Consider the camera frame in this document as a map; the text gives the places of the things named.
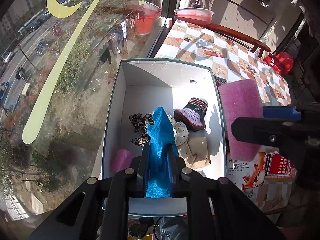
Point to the tan beige cloth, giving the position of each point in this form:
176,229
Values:
195,153

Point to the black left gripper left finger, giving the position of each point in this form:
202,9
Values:
98,206

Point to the cream polka dot scrunchie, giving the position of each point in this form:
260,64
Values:
180,130

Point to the red plastic stool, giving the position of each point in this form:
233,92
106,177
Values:
282,63

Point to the pink plastic basin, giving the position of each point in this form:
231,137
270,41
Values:
195,14

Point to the dark knitted wool hat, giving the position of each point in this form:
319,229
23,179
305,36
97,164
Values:
192,115

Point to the white cardboard storage box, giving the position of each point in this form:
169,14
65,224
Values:
143,85

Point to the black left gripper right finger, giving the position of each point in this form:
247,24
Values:
216,209

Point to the blue mesh cloth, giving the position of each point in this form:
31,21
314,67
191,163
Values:
160,152

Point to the red patterned paper box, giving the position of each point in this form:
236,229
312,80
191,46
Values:
278,168

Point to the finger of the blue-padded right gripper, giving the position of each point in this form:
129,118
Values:
281,112

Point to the floral tissue pack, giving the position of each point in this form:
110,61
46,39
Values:
247,175

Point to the red wooden bench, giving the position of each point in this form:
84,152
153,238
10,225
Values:
229,32

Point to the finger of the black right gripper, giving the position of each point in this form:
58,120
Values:
265,131

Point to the leopard print scrunchie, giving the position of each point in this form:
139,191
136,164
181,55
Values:
140,123

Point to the patterned checkered tablecloth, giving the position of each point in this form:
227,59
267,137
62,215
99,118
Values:
191,43

